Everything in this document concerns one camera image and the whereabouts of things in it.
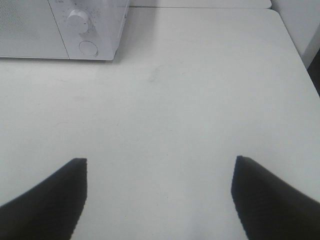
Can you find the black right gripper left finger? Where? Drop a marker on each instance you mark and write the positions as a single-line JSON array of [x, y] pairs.
[[51, 209]]

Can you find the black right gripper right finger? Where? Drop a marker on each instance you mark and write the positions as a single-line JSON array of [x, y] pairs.
[[269, 208]]

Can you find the round white door button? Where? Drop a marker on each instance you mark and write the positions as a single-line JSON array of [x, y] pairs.
[[88, 48]]

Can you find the white microwave door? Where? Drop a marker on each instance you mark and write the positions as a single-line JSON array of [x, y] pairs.
[[28, 30]]

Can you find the white dial knob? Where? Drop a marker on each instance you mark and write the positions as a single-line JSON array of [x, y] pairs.
[[79, 21]]

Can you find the white microwave oven body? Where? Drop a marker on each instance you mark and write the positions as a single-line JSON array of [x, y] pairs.
[[107, 20]]

